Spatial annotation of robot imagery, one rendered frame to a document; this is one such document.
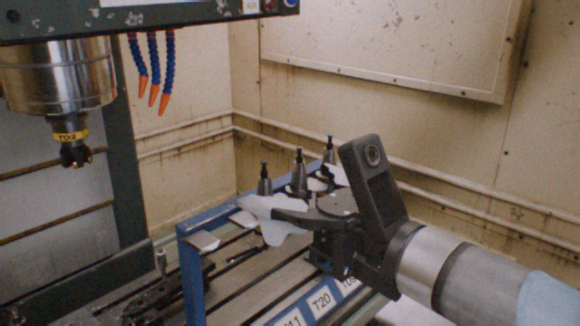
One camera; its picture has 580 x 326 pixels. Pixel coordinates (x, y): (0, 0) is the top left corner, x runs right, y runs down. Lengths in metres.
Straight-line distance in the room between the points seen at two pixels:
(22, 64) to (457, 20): 1.07
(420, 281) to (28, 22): 0.46
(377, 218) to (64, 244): 1.06
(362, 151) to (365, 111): 1.12
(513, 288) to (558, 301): 0.03
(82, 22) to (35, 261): 0.92
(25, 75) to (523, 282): 0.63
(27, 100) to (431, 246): 0.56
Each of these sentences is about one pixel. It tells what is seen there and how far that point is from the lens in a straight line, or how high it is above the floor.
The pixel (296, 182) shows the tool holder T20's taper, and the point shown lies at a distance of 1.02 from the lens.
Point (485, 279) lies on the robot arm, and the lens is 0.43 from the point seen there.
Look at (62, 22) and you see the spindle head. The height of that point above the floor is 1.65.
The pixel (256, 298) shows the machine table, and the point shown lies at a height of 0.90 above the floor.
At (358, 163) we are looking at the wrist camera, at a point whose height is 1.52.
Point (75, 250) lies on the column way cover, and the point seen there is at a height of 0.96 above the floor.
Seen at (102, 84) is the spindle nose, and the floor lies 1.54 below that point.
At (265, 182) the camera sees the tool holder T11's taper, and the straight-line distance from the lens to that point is 0.94.
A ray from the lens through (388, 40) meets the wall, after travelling 1.49.
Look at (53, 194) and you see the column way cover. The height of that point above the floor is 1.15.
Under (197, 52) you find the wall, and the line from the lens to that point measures 1.92.
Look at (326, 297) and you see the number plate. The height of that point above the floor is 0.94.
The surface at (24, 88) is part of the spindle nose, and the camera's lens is 0.72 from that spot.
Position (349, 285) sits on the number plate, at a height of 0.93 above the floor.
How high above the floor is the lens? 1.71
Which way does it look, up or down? 24 degrees down
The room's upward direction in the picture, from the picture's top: straight up
